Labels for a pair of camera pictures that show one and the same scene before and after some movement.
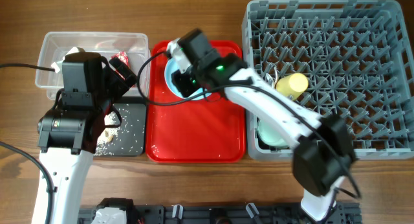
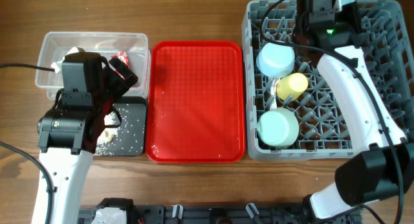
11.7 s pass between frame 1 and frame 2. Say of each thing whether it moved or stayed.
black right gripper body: moved
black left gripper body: stayed
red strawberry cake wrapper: stayed
